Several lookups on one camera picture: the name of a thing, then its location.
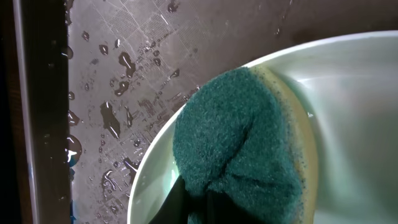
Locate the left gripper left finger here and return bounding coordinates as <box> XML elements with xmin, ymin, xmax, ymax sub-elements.
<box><xmin>149</xmin><ymin>175</ymin><xmax>190</xmax><ymax>224</ymax></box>

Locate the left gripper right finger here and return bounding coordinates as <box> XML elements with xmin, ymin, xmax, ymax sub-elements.
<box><xmin>206</xmin><ymin>191</ymin><xmax>261</xmax><ymax>224</ymax></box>

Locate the green yellow sponge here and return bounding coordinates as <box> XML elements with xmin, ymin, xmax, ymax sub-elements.
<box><xmin>173</xmin><ymin>67</ymin><xmax>318</xmax><ymax>223</ymax></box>

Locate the grey serving tray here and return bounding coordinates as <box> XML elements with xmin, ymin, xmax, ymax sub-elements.
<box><xmin>13</xmin><ymin>0</ymin><xmax>397</xmax><ymax>223</ymax></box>

